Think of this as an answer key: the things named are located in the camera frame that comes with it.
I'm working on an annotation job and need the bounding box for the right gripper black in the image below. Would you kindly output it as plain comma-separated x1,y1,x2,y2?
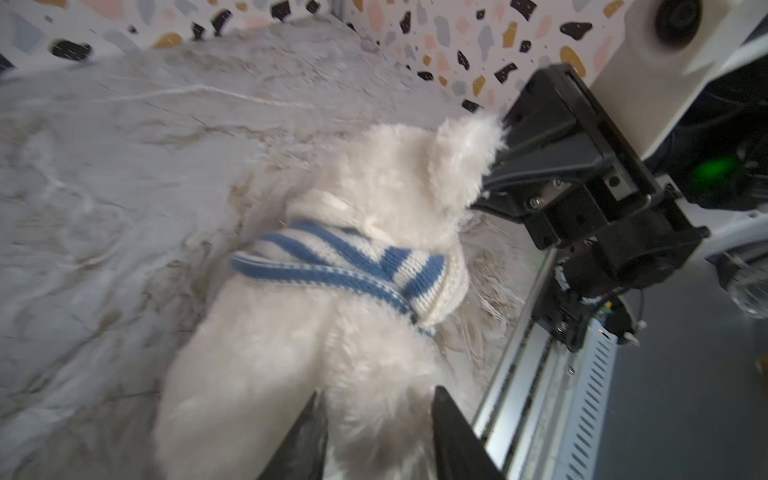
473,64,710,298

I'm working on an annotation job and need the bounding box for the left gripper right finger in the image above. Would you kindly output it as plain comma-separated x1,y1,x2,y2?
431,386,504,480

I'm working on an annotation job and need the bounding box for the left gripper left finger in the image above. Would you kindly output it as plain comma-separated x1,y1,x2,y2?
258,391,328,480

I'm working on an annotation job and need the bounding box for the white fluffy teddy bear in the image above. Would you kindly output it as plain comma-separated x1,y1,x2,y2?
154,113,506,479

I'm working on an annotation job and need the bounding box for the blue white striped knit sweater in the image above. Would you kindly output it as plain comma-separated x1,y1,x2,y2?
230,206,469,335

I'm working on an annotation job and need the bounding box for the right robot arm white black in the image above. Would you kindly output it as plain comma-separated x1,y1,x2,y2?
476,1,767,318

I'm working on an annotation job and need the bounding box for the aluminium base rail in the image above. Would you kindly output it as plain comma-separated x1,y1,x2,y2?
473,250,568,479

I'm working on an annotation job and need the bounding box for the grey vented cable duct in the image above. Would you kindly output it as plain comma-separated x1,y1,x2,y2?
552,327,617,479

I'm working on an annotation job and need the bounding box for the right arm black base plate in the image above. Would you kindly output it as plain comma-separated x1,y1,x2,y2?
530,248,637,354

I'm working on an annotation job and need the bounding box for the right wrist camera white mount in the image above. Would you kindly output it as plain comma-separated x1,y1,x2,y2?
591,1,767,159

